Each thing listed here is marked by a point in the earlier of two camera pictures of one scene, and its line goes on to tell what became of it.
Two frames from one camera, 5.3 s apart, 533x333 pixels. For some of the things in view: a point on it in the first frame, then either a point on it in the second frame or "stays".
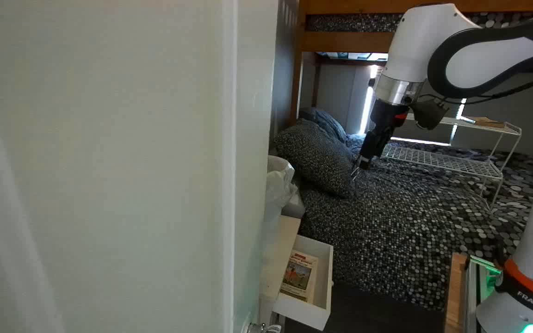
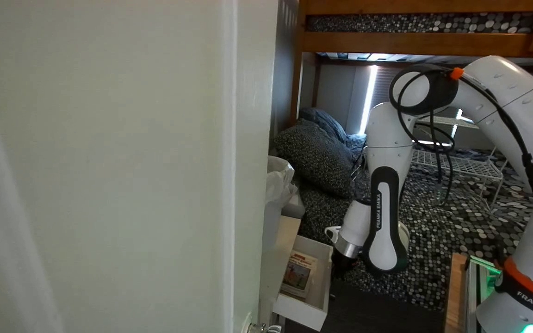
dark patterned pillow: (318, 155) stays
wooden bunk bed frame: (293, 40) stays
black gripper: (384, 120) -> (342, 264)
